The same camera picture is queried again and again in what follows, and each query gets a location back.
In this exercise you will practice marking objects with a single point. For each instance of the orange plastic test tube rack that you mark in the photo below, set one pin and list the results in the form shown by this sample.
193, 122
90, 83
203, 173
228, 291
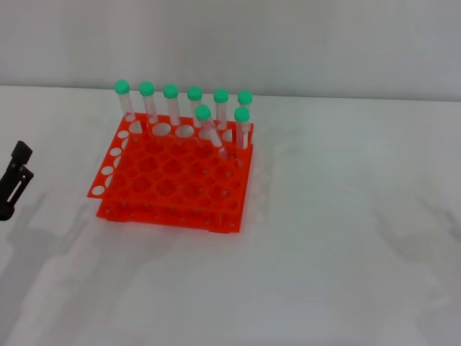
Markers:
173, 180

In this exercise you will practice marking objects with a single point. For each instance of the clear tube with green cap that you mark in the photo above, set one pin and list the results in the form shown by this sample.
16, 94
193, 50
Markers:
241, 114
146, 88
170, 91
203, 112
121, 86
194, 93
245, 97
220, 95

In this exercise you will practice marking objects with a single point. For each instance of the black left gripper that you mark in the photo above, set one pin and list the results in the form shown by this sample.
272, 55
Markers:
5, 209

